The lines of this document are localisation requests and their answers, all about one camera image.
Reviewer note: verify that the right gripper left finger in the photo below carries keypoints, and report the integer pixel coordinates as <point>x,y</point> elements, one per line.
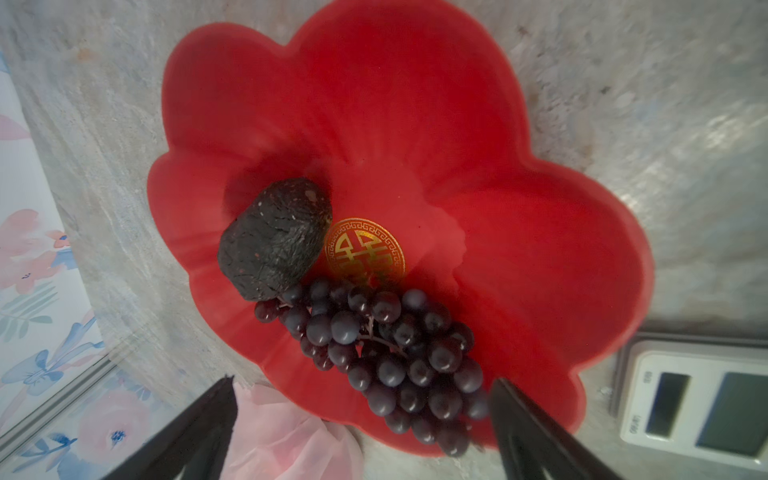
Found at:
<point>192,446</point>

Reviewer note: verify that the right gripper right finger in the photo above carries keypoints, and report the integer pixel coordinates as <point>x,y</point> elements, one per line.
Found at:
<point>532,445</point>

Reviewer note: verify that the pink plastic bag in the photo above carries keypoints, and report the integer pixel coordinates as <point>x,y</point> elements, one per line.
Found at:
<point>274,439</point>

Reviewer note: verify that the dark purple grape bunch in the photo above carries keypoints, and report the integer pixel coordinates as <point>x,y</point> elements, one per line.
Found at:
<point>403,352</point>

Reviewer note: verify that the white scientific calculator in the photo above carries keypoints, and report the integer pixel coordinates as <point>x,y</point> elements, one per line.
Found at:
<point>693,395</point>

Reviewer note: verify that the left corner aluminium post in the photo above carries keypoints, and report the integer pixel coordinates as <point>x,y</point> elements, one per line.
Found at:
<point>35,422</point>

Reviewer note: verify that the red flower-shaped plate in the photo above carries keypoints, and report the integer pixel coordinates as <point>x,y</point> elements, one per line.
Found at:
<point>409,116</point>

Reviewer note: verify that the dark avocado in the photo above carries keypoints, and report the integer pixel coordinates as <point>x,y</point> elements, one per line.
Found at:
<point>275,241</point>

